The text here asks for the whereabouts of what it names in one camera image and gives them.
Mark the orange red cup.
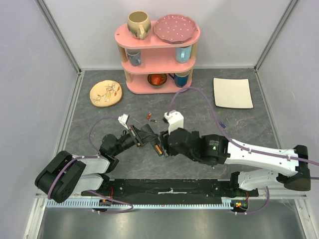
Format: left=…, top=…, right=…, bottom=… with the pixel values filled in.
left=151, top=74, right=166, bottom=86

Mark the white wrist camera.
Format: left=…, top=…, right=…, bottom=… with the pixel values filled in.
left=164, top=110, right=184, bottom=134
left=118, top=114, right=130, bottom=129

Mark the grey blue mug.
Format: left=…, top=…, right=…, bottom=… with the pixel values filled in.
left=126, top=49, right=142, bottom=67

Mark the white square plate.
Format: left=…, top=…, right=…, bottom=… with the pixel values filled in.
left=213, top=78, right=253, bottom=109

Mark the pink dotted plate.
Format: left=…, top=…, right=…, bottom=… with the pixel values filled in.
left=154, top=14, right=199, bottom=44

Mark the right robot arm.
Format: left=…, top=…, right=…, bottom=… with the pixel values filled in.
left=159, top=128, right=311, bottom=196

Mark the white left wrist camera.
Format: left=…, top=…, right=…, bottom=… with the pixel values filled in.
left=118, top=114, right=130, bottom=129

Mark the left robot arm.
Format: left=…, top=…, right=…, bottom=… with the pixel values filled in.
left=35, top=124, right=153, bottom=203

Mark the beige ceramic mug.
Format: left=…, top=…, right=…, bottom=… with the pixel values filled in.
left=127, top=11, right=152, bottom=40

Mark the pink three-tier shelf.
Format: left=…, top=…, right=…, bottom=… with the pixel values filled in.
left=115, top=24, right=200, bottom=94

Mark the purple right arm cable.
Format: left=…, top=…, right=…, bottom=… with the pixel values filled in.
left=168, top=87, right=319, bottom=216

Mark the light blue mug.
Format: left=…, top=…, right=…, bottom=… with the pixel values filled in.
left=175, top=45, right=192, bottom=63

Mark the slotted cable duct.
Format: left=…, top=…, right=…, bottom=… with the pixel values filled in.
left=46, top=198, right=239, bottom=209

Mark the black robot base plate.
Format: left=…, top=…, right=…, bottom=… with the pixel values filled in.
left=81, top=178, right=260, bottom=205

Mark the black remote control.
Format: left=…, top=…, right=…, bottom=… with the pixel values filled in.
left=141, top=124, right=163, bottom=156

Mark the dark blue mug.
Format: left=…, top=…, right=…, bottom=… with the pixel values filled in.
left=168, top=71, right=189, bottom=88

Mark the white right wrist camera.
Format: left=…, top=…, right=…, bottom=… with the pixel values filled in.
left=164, top=110, right=184, bottom=134

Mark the beige bird pattern plate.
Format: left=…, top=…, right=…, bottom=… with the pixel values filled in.
left=89, top=80, right=123, bottom=108

